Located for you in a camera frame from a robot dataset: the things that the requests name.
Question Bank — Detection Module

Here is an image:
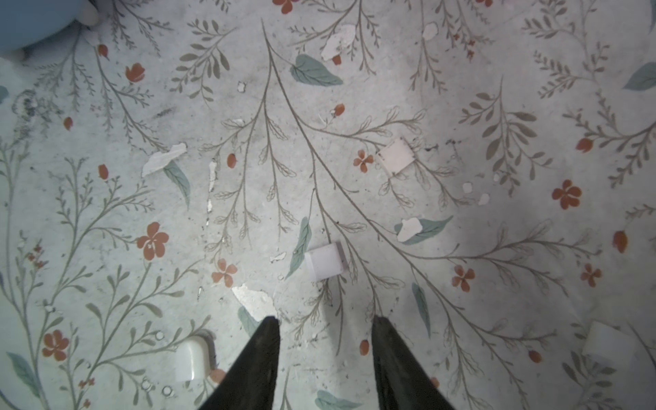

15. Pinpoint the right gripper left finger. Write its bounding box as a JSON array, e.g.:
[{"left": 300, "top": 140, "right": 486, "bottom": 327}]
[{"left": 199, "top": 316, "right": 280, "bottom": 410}]

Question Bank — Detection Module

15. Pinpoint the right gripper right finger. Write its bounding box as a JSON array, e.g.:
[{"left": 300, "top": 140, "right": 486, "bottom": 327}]
[{"left": 372, "top": 316, "right": 454, "bottom": 410}]

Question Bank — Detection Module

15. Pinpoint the purple white usb cap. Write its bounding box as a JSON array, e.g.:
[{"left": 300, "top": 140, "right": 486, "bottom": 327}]
[{"left": 304, "top": 242, "right": 347, "bottom": 282}]

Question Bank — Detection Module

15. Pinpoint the light blue cup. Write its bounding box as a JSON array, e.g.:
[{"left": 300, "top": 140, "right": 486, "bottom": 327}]
[{"left": 1, "top": 0, "right": 100, "bottom": 55}]

